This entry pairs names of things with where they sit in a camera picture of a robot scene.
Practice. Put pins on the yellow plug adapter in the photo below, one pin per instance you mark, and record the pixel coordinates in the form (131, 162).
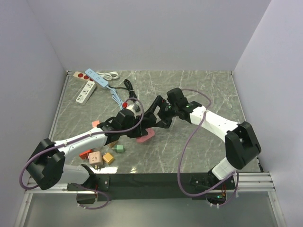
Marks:
(108, 158)

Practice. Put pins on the green plug adapter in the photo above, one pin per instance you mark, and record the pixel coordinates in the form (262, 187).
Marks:
(118, 148)

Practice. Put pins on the orange cube adapter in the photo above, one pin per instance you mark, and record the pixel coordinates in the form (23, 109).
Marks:
(112, 144)

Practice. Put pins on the aluminium rail frame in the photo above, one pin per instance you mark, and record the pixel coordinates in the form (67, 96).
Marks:
(256, 201)

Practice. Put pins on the beige red power strip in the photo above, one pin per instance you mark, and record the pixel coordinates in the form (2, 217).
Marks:
(82, 76)

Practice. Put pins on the pink power strip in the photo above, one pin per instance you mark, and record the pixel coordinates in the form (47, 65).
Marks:
(145, 138)

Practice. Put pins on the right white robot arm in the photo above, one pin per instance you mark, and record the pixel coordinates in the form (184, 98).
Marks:
(241, 143)

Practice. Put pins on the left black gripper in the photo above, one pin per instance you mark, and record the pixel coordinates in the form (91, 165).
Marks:
(139, 131)

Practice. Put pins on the red cube plug adapter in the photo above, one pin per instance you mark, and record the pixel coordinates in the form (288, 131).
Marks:
(85, 155)

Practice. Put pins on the blue power strip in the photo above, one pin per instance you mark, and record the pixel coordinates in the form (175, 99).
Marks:
(102, 79)

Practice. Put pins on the beige pink cube adapter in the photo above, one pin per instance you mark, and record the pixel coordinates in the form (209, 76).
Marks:
(95, 159)

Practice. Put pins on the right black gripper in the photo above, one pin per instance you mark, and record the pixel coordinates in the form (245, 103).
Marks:
(165, 122)

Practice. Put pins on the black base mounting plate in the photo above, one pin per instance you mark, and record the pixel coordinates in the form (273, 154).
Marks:
(144, 186)

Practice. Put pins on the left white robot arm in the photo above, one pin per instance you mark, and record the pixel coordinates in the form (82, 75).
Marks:
(47, 163)

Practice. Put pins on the white usb power strip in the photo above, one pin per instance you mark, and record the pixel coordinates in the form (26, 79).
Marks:
(86, 93)

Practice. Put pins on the small pink plug adapter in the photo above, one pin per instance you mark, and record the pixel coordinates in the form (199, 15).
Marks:
(95, 123)

